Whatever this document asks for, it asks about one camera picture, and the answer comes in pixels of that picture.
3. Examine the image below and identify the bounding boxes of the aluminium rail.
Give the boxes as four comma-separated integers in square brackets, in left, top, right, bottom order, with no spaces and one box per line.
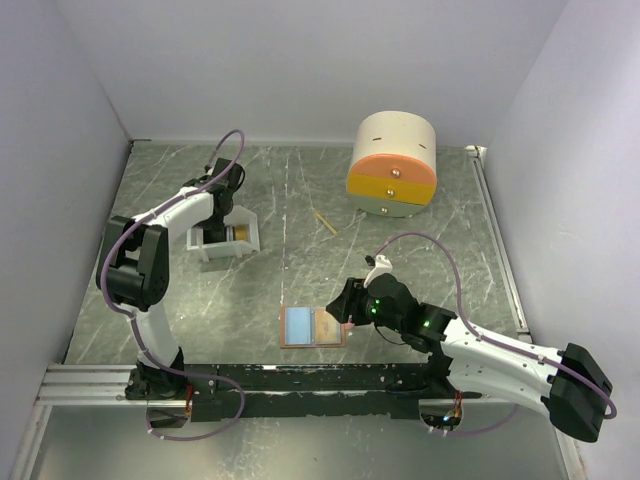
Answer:
[35,364,148,406]
[465,145,532,343]

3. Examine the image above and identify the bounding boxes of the aluminium right side rail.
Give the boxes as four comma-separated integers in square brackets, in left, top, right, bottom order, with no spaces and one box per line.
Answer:
[465,145,532,343]

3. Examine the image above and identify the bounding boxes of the round white drawer cabinet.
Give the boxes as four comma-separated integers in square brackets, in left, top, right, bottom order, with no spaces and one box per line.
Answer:
[346,111,438,218]

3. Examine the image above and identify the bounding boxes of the gold card stack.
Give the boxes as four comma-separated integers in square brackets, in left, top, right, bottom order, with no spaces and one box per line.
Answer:
[234,225,250,242]

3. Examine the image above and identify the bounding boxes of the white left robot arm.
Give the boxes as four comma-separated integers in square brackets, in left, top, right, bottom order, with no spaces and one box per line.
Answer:
[96,158,248,400]

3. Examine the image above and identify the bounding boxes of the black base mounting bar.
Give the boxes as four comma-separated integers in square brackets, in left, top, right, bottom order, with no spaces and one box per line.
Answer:
[124,363,455,422]

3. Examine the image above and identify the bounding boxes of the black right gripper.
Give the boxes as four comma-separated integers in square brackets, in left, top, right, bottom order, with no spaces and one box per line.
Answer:
[326,277,404,333]

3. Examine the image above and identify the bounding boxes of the white card storage box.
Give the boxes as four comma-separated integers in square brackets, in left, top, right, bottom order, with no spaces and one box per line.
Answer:
[186,206,261,262]

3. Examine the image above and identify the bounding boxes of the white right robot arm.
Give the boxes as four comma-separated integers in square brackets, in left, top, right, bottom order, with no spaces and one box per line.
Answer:
[326,273,613,443]

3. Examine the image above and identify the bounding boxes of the pink leather card holder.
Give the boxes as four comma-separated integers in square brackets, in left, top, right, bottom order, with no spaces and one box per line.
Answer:
[280,306,347,349]

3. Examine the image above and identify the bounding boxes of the gold patterned card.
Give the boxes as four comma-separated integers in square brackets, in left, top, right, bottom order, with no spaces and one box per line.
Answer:
[314,310,343,345]

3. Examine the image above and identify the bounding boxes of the aluminium front rail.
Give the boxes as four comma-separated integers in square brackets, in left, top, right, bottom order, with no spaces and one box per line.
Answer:
[35,364,148,406]

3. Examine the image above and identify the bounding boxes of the small wooden stick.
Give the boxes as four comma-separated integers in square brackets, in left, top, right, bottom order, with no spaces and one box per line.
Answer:
[314,211,338,236]

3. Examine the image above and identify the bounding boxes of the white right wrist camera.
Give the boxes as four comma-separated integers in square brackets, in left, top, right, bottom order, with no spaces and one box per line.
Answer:
[363,254,393,288]

